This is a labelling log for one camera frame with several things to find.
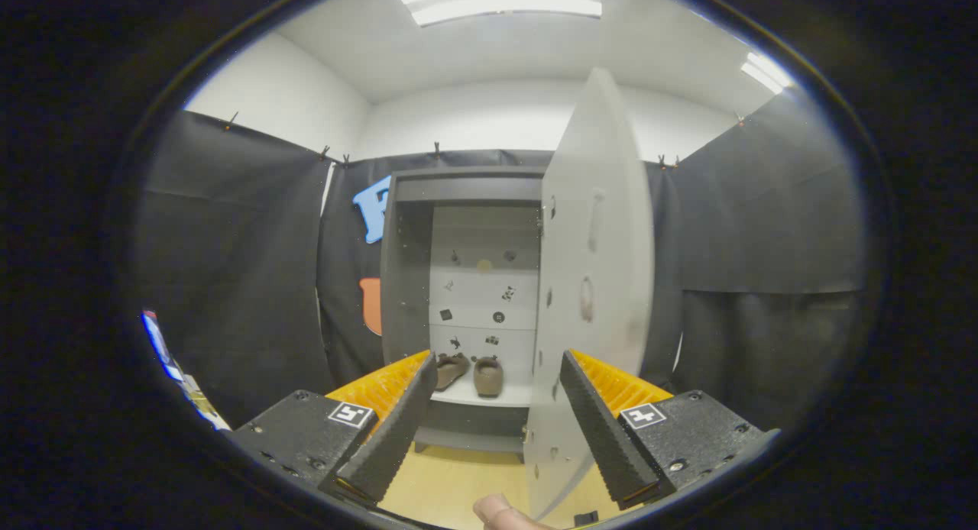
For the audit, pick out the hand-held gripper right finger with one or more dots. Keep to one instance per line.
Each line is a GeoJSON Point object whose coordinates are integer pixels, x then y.
{"type": "Point", "coordinates": [600, 431]}

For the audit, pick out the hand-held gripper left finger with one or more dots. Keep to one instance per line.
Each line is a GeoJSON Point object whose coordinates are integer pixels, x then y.
{"type": "Point", "coordinates": [397, 431]}

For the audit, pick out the brown fuzzy shoe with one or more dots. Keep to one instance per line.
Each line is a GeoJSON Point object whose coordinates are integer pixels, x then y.
{"type": "Point", "coordinates": [487, 377]}
{"type": "Point", "coordinates": [451, 370]}

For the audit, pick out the grey shoe cabinet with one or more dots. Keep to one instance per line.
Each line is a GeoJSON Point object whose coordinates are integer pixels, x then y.
{"type": "Point", "coordinates": [405, 286]}

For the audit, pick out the beige shoe cabinet door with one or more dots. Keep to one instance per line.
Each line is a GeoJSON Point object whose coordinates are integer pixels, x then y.
{"type": "Point", "coordinates": [611, 209]}

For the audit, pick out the black backdrop cloth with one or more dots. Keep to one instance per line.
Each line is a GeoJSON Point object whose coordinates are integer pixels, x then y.
{"type": "Point", "coordinates": [229, 286]}

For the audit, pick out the small ceiling light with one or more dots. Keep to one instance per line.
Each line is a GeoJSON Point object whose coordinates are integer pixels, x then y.
{"type": "Point", "coordinates": [766, 73]}

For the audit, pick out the long ceiling light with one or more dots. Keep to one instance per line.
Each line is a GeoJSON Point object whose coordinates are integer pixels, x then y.
{"type": "Point", "coordinates": [500, 1]}

